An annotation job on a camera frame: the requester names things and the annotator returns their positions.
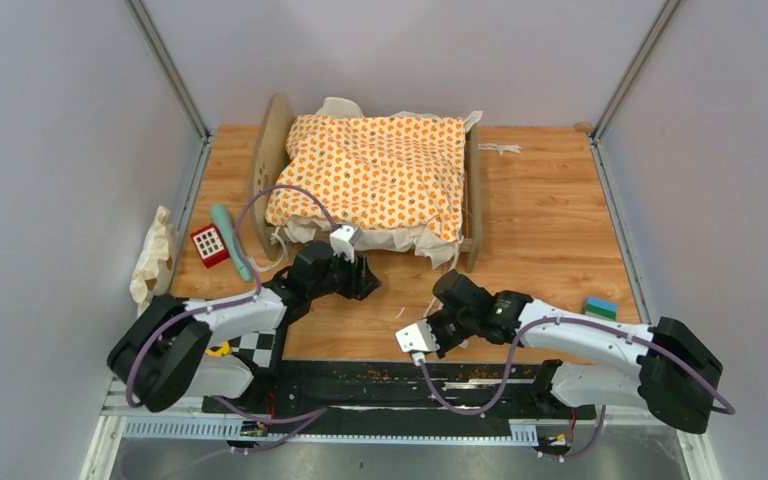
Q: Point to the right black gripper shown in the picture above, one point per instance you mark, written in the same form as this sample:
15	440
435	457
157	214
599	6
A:
442	348

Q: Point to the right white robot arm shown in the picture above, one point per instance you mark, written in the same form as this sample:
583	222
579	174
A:
664	369

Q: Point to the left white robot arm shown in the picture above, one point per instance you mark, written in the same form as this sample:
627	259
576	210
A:
163	355

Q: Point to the yellow duck print blanket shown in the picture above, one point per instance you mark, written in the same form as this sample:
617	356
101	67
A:
371	172

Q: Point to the blue green small block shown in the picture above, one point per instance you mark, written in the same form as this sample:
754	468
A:
600	308

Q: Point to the teal cylinder toy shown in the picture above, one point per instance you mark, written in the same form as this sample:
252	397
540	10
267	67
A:
222	219

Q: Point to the black white checkerboard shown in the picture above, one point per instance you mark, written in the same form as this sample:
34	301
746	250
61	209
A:
264	348

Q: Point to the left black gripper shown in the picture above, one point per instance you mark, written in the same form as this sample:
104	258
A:
362	279

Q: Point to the wooden pet bed frame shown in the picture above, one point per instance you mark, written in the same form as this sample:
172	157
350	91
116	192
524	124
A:
272	159

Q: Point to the white duck pillow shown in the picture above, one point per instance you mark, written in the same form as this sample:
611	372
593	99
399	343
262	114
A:
152	275

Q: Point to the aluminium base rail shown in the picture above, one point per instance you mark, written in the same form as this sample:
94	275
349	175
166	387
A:
393	400

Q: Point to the red window toy block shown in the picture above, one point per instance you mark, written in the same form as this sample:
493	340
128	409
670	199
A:
210	246

